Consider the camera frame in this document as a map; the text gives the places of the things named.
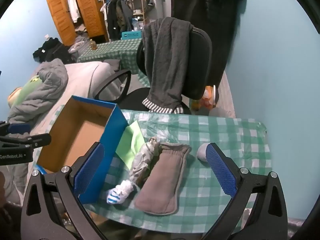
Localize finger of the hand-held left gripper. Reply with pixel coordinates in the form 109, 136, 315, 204
0, 122, 32, 135
0, 133, 52, 147

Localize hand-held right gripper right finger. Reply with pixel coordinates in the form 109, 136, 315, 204
202, 142, 290, 240

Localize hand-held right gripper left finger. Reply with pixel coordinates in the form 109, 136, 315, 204
21, 141, 105, 240

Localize grey sock ball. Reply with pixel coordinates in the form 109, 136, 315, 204
197, 143, 212, 162

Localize blue cardboard box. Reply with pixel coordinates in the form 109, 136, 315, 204
36, 95, 129, 204

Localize white patterned sock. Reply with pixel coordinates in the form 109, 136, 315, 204
106, 137, 160, 205

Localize green plush toy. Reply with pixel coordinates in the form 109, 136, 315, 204
7, 76, 44, 108

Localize green checkered tablecloth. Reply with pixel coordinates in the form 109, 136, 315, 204
77, 38, 143, 74
82, 109, 272, 234

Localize grey jacket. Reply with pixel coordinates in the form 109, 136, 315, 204
5, 59, 69, 203

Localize light green cloth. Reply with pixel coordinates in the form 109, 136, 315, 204
115, 120, 145, 170

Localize orange plastic bag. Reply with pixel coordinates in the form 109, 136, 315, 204
191, 85, 218, 110

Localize white pillow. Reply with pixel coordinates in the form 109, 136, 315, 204
64, 61, 128, 105

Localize black clothes pile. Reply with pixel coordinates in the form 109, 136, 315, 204
33, 37, 73, 64

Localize grey clothes pile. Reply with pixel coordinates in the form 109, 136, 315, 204
69, 35, 90, 55

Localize black office chair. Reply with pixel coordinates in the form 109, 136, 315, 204
94, 27, 213, 115

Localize hanging white garment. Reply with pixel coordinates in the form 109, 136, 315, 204
67, 0, 81, 22

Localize wooden louvered wardrobe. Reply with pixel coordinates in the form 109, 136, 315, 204
46, 0, 110, 47

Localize teal box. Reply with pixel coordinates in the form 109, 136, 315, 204
121, 31, 143, 40

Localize hanging dark jackets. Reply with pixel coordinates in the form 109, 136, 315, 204
100, 0, 134, 42

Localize hanging black coat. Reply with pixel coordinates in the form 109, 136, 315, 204
164, 0, 245, 85

